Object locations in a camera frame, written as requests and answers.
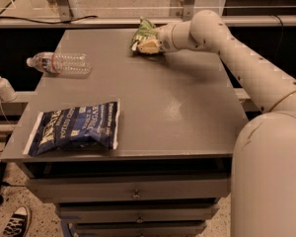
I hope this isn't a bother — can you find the black cable on ledge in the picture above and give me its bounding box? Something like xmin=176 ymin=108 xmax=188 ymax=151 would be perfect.
xmin=0 ymin=7 xmax=99 ymax=26

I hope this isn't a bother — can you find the grey drawer cabinet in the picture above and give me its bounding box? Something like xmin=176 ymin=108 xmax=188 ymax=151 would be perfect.
xmin=0 ymin=27 xmax=251 ymax=237

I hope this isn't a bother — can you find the bottom grey drawer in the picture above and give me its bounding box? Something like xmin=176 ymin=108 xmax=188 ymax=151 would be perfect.
xmin=74 ymin=221 xmax=206 ymax=237

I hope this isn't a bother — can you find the right metal frame post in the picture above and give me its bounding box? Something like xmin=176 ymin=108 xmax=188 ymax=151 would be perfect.
xmin=183 ymin=0 xmax=195 ymax=21

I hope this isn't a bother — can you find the blue potato chip bag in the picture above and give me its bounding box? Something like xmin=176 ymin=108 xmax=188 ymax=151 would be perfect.
xmin=23 ymin=101 xmax=120 ymax=157

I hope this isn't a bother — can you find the grey drawer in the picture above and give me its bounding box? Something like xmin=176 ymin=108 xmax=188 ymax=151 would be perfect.
xmin=26 ymin=174 xmax=230 ymax=203
xmin=56 ymin=202 xmax=219 ymax=223
xmin=74 ymin=221 xmax=206 ymax=237

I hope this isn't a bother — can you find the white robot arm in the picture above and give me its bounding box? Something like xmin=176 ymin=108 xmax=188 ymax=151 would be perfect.
xmin=131 ymin=10 xmax=296 ymax=237

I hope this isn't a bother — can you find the metal frame post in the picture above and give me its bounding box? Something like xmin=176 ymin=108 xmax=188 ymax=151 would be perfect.
xmin=183 ymin=0 xmax=195 ymax=21
xmin=55 ymin=0 xmax=81 ymax=22

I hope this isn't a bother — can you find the left metal frame post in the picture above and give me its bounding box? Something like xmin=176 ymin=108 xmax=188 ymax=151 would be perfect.
xmin=55 ymin=0 xmax=81 ymax=22

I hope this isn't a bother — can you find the green jalapeno chip bag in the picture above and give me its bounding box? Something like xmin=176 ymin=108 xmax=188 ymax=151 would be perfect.
xmin=130 ymin=17 xmax=157 ymax=51

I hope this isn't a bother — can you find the clear plastic water bottle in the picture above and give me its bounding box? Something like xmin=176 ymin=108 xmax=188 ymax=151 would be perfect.
xmin=27 ymin=51 xmax=91 ymax=77

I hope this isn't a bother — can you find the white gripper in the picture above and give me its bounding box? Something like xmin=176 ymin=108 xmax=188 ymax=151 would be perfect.
xmin=135 ymin=24 xmax=178 ymax=54

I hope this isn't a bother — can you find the top grey drawer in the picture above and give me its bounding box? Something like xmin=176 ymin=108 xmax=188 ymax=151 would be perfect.
xmin=26 ymin=174 xmax=230 ymax=203

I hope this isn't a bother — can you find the white pump dispenser bottle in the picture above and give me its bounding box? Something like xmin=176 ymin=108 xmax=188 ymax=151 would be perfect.
xmin=0 ymin=76 xmax=17 ymax=102

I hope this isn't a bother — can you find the black white sneaker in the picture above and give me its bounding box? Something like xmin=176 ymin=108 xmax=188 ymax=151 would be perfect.
xmin=2 ymin=205 xmax=31 ymax=237

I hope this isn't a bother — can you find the middle grey drawer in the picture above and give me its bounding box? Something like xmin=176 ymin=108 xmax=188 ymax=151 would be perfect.
xmin=56 ymin=202 xmax=219 ymax=223

